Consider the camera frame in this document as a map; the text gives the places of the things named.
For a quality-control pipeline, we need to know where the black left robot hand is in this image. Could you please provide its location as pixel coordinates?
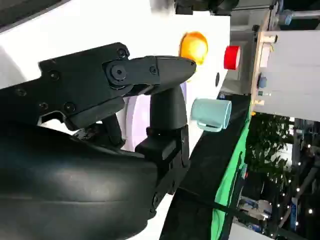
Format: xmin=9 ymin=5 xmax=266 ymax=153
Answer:
xmin=174 ymin=0 xmax=232 ymax=16

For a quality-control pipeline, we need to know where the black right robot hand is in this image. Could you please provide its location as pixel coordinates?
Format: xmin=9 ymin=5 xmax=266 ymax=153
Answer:
xmin=0 ymin=42 xmax=197 ymax=240

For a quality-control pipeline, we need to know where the orange and white bread roll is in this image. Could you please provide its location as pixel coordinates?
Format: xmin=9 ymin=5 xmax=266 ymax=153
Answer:
xmin=178 ymin=31 xmax=209 ymax=66

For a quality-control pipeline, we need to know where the red round button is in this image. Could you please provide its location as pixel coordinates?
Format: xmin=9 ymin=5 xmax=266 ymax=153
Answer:
xmin=223 ymin=44 xmax=243 ymax=71

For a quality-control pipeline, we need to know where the wooden board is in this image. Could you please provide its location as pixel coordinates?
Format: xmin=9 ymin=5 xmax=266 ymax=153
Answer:
xmin=251 ymin=0 xmax=279 ymax=113

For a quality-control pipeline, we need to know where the lilac plate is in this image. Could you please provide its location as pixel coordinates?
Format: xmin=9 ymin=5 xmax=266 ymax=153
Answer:
xmin=124 ymin=81 xmax=188 ymax=154

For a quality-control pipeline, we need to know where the grey blue pipe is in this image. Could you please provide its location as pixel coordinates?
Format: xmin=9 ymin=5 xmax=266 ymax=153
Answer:
xmin=277 ymin=7 xmax=320 ymax=26

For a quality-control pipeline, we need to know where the pale green mug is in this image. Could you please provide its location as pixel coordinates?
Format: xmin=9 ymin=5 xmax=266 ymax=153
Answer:
xmin=191 ymin=97 xmax=233 ymax=133

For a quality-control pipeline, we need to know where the white panel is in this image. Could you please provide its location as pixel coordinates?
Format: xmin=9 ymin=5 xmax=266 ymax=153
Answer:
xmin=264 ymin=29 xmax=320 ymax=123

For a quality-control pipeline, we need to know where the black backdrop cloth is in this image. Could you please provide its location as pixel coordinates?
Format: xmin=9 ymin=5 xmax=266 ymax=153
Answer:
xmin=159 ymin=93 xmax=251 ymax=240

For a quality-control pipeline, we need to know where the green cloth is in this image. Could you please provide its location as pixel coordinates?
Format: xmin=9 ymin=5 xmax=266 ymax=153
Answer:
xmin=211 ymin=109 xmax=252 ymax=240

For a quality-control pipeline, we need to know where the green leafy plant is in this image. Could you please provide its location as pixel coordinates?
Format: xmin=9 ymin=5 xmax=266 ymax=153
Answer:
xmin=246 ymin=113 xmax=297 ymax=182

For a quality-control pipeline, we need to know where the black strap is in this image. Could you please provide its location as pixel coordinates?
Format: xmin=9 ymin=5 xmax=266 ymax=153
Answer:
xmin=179 ymin=186 xmax=253 ymax=220

